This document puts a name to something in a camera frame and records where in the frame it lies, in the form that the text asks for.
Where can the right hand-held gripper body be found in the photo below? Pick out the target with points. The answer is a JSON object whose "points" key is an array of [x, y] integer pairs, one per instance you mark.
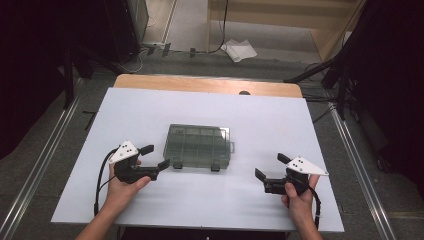
{"points": [[303, 166]]}

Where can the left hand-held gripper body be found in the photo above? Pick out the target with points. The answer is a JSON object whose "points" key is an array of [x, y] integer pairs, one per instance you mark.
{"points": [[125, 153]]}

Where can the clear grey plastic organizer box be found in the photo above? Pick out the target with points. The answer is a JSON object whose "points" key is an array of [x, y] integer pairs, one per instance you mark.
{"points": [[198, 146]]}

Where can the person's left hand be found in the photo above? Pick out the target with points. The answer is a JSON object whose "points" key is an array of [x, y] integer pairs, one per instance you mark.
{"points": [[120, 191]]}

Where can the person's right hand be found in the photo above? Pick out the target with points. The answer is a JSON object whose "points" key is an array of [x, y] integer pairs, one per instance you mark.
{"points": [[301, 206]]}

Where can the white table board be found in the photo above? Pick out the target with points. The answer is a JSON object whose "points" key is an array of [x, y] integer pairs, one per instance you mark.
{"points": [[206, 106]]}

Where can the wooden table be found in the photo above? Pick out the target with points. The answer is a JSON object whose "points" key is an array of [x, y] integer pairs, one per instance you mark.
{"points": [[186, 84]]}

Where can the black metal stand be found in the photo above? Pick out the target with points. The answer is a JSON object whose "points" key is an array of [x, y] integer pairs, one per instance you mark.
{"points": [[341, 96], [69, 86]]}

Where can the black cabinet with glass side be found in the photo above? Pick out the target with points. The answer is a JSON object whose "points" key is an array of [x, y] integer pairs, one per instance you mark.
{"points": [[123, 26]]}

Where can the black curtain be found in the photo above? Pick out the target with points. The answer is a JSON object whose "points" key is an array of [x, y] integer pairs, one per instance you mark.
{"points": [[26, 66], [393, 66]]}

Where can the light wooden shelf unit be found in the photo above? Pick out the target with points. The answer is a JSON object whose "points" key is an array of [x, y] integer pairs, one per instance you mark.
{"points": [[266, 13]]}

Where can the metal floor rail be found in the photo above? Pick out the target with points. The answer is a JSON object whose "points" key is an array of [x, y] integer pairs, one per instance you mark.
{"points": [[363, 173], [43, 160]]}

